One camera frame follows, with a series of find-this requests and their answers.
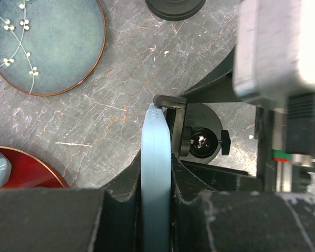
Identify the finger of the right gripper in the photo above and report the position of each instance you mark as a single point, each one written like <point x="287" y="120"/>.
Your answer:
<point x="216" y="86"/>

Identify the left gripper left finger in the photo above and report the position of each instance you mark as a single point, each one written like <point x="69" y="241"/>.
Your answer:
<point x="80" y="219"/>

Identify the black phone stand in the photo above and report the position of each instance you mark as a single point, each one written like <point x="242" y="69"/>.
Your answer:
<point x="175" y="10"/>
<point x="197" y="134"/>

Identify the light blue phone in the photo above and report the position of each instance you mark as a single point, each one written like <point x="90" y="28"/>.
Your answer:
<point x="155" y="180"/>

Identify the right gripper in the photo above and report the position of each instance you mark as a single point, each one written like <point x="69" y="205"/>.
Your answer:
<point x="285" y="157"/>

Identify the red round tray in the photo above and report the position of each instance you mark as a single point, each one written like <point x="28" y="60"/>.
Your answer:
<point x="29" y="171"/>

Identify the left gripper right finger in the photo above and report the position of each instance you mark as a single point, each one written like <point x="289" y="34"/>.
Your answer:
<point x="207" y="220"/>

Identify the blue ceramic plate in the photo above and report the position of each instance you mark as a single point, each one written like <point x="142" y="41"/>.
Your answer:
<point x="49" y="47"/>

